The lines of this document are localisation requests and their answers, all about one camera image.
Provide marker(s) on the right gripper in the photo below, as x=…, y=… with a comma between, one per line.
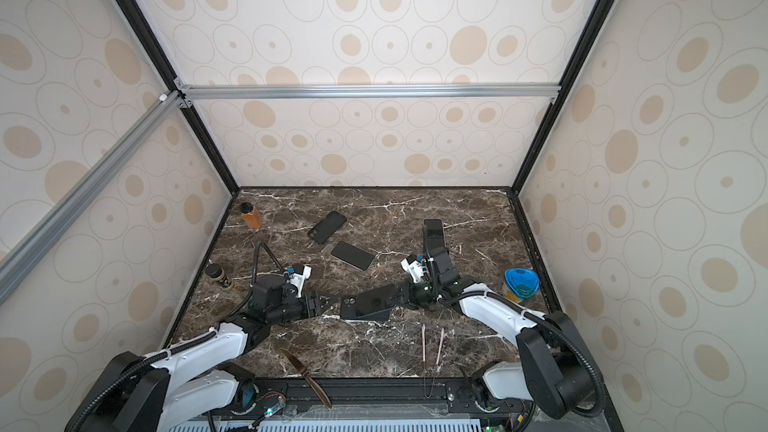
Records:
x=407, y=295

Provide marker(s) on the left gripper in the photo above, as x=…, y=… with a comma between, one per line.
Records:
x=314, y=303

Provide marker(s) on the blue-edged phone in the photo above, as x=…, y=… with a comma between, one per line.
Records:
x=375, y=302

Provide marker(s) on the pink phone case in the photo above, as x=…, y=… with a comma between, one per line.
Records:
x=433, y=236

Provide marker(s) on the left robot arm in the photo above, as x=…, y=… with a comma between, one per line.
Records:
x=163, y=389

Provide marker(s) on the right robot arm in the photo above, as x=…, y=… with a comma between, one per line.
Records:
x=555, y=370

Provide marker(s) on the silver-edged phone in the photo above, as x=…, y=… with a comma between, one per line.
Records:
x=352, y=255

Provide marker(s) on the right pink chopstick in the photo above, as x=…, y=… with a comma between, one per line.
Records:
x=440, y=348

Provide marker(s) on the orange bottle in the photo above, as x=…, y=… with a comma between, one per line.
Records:
x=250, y=216

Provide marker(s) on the dark jar with lid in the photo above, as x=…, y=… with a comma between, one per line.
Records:
x=218, y=275

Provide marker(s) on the blue round lid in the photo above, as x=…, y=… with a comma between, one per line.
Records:
x=520, y=285

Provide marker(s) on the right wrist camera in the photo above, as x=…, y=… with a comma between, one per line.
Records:
x=415, y=266

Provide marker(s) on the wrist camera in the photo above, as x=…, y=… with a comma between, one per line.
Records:
x=415, y=266
x=297, y=275

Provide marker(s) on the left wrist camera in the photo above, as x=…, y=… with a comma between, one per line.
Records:
x=297, y=275

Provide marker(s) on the wooden-handled knife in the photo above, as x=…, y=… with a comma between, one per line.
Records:
x=311, y=382

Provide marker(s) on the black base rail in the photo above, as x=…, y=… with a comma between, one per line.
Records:
x=385, y=400

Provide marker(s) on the aluminium frame bar back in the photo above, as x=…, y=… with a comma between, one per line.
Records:
x=373, y=91

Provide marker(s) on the aluminium frame bar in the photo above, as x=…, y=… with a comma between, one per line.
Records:
x=38, y=242
x=373, y=91

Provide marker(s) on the aluminium frame bar left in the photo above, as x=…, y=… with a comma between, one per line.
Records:
x=38, y=242

